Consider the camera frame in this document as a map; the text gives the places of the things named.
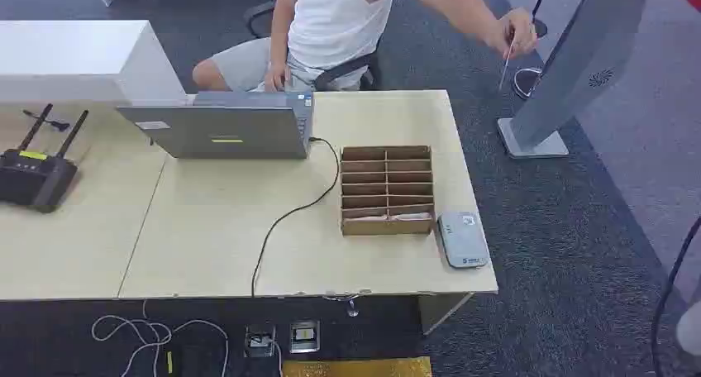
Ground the floor socket with plug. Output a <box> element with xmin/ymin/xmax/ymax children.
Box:
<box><xmin>244</xmin><ymin>324</ymin><xmax>277</xmax><ymax>360</ymax></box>

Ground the gold floor mat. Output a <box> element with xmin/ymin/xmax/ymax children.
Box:
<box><xmin>281</xmin><ymin>356</ymin><xmax>434</xmax><ymax>377</ymax></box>

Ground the pale rounded object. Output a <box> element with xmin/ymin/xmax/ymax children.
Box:
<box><xmin>675</xmin><ymin>300</ymin><xmax>701</xmax><ymax>358</ymax></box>

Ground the steel floor socket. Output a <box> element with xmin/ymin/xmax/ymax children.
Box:
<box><xmin>289</xmin><ymin>319</ymin><xmax>322</xmax><ymax>356</ymax></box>

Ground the thick black cable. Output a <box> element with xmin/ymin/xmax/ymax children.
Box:
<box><xmin>650</xmin><ymin>215</ymin><xmax>701</xmax><ymax>377</ymax></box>

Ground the round black base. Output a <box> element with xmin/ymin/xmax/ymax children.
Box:
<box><xmin>511</xmin><ymin>66</ymin><xmax>544</xmax><ymax>101</ymax></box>

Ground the person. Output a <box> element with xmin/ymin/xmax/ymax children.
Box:
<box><xmin>191</xmin><ymin>0</ymin><xmax>541</xmax><ymax>93</ymax></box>

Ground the grey laptop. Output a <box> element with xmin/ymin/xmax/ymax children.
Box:
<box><xmin>116</xmin><ymin>91</ymin><xmax>316</xmax><ymax>161</ymax></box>

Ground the black router with antennas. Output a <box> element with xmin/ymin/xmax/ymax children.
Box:
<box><xmin>0</xmin><ymin>103</ymin><xmax>90</xmax><ymax>215</ymax></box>

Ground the person's left hand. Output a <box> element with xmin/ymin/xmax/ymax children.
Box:
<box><xmin>487</xmin><ymin>7</ymin><xmax>540</xmax><ymax>60</ymax></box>

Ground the white floor cable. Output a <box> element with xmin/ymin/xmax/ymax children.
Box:
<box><xmin>90</xmin><ymin>300</ymin><xmax>231</xmax><ymax>377</ymax></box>

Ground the white card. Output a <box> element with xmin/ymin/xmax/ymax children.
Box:
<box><xmin>498</xmin><ymin>35</ymin><xmax>517</xmax><ymax>93</ymax></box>

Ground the grey kiosk stand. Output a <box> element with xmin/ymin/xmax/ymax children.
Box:
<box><xmin>497</xmin><ymin>0</ymin><xmax>675</xmax><ymax>160</ymax></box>

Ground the black laptop cable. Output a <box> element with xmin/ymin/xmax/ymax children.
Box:
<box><xmin>250</xmin><ymin>136</ymin><xmax>341</xmax><ymax>299</ymax></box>

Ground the white cabinet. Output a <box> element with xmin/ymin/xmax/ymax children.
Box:
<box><xmin>0</xmin><ymin>19</ymin><xmax>189</xmax><ymax>108</ymax></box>

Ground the wooden card box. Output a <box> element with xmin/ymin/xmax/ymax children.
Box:
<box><xmin>339</xmin><ymin>145</ymin><xmax>437</xmax><ymax>237</ymax></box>

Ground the grey card reader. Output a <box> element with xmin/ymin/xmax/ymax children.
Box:
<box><xmin>436</xmin><ymin>210</ymin><xmax>492</xmax><ymax>270</ymax></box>

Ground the metal desk clamp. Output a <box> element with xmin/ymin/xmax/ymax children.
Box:
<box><xmin>322</xmin><ymin>291</ymin><xmax>363</xmax><ymax>319</ymax></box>

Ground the person's right hand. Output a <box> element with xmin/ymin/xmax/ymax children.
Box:
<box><xmin>264</xmin><ymin>62</ymin><xmax>292</xmax><ymax>93</ymax></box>

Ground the black office chair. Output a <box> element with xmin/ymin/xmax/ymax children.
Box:
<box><xmin>243</xmin><ymin>1</ymin><xmax>384</xmax><ymax>93</ymax></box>

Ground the pale desk leg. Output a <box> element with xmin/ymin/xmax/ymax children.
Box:
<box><xmin>418</xmin><ymin>292</ymin><xmax>475</xmax><ymax>336</ymax></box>

